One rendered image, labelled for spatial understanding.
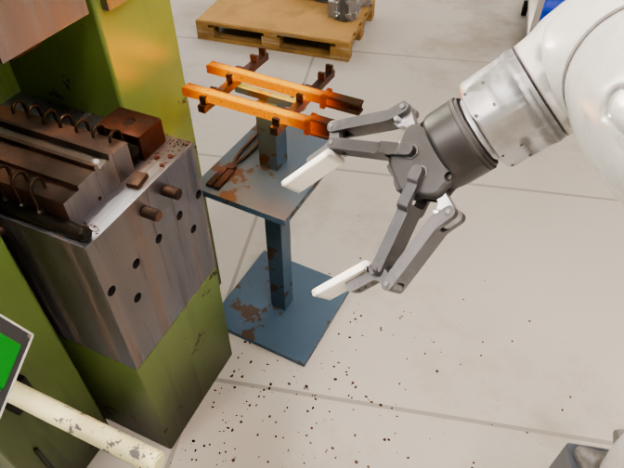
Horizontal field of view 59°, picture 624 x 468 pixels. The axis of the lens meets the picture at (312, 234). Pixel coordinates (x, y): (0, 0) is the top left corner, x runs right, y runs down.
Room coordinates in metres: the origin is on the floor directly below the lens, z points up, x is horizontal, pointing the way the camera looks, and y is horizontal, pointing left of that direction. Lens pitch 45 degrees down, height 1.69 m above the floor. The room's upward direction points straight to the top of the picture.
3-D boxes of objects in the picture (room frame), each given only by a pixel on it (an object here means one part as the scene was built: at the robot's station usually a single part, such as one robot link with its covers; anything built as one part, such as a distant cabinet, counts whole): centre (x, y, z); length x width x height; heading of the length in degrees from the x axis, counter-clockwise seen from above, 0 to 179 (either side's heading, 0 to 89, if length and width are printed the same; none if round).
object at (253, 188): (1.29, 0.11, 0.67); 0.40 x 0.30 x 0.02; 153
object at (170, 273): (1.02, 0.61, 0.69); 0.56 x 0.38 x 0.45; 66
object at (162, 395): (1.02, 0.61, 0.23); 0.56 x 0.38 x 0.47; 66
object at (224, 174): (1.44, 0.15, 0.69); 0.60 x 0.04 x 0.01; 154
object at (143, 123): (1.06, 0.42, 0.95); 0.12 x 0.09 x 0.07; 66
